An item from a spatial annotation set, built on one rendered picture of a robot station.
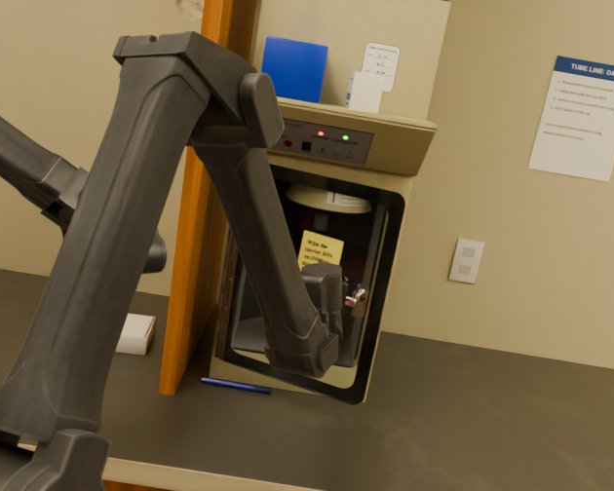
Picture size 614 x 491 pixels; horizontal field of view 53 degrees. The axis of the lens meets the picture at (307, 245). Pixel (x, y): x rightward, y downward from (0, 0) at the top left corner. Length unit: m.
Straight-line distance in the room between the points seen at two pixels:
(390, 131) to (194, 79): 0.55
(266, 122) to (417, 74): 0.58
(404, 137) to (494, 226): 0.67
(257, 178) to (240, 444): 0.58
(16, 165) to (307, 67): 0.46
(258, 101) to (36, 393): 0.31
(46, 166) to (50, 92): 0.84
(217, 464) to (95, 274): 0.63
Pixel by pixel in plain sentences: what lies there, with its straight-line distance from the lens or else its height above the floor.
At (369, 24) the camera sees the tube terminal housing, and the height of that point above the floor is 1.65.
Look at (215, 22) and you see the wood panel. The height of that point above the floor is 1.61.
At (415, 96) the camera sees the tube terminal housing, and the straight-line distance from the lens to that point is 1.14.
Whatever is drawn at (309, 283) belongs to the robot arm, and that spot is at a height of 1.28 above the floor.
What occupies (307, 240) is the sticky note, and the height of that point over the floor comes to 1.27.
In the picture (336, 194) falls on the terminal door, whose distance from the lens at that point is 1.07.
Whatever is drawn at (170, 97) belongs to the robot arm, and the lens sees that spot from 0.52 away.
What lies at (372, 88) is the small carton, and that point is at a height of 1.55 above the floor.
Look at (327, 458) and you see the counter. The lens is 1.11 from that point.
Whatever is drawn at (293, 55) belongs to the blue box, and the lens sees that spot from 1.02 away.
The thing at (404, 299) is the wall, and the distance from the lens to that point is 1.67.
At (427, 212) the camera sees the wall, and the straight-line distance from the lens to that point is 1.62.
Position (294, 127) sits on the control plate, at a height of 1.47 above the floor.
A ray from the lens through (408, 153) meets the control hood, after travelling 1.08.
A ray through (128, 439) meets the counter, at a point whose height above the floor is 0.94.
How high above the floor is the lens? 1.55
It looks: 15 degrees down
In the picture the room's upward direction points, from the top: 10 degrees clockwise
